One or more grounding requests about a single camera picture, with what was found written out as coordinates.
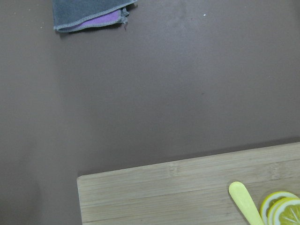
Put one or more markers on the bamboo cutting board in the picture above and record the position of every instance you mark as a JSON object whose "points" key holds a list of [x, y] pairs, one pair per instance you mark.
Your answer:
{"points": [[188, 192]]}

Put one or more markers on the yellow spoon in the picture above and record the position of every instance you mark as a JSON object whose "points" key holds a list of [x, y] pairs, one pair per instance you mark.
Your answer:
{"points": [[245, 203]]}

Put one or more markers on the lemon slice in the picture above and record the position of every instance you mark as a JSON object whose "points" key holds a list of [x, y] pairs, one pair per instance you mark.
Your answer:
{"points": [[286, 211], [270, 200]]}

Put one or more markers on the grey folded cloth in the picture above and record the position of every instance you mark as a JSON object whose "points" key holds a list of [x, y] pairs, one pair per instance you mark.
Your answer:
{"points": [[75, 15]]}

